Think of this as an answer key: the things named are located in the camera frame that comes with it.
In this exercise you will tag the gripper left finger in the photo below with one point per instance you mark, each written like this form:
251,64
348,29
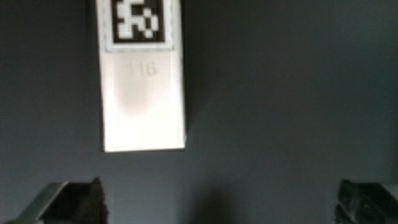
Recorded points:
68,204

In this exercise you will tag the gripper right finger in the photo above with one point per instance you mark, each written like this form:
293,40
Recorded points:
366,203

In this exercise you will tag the white leg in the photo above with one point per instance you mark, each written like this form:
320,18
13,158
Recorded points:
141,67

